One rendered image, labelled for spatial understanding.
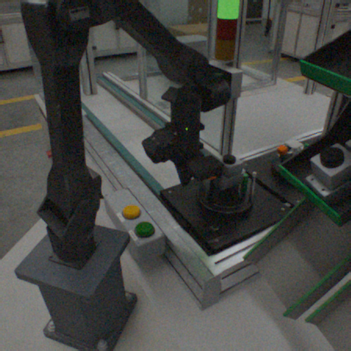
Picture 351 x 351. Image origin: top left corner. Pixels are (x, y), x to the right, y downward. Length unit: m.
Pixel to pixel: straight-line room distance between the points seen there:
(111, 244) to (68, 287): 0.10
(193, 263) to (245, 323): 0.16
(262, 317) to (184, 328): 0.16
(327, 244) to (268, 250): 0.11
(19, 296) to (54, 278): 0.28
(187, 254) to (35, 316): 0.35
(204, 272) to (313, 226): 0.22
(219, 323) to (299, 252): 0.23
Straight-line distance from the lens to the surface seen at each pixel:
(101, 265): 0.55
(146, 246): 0.72
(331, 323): 0.59
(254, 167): 0.96
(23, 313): 0.79
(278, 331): 0.73
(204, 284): 0.65
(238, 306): 0.74
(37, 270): 0.57
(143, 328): 0.71
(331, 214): 0.46
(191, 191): 0.83
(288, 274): 0.61
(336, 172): 0.44
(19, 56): 5.90
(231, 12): 0.84
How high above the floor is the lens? 1.47
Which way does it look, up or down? 34 degrees down
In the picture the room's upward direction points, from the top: straight up
